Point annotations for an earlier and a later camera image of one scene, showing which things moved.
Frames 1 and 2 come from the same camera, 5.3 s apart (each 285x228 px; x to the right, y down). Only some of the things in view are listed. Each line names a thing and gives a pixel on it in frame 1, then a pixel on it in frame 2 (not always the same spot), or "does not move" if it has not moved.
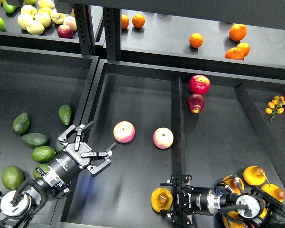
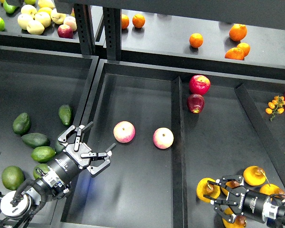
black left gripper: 75,156 does not move
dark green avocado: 34,139 does not move
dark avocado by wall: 59,147 does not move
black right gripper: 188,200 to 249,203
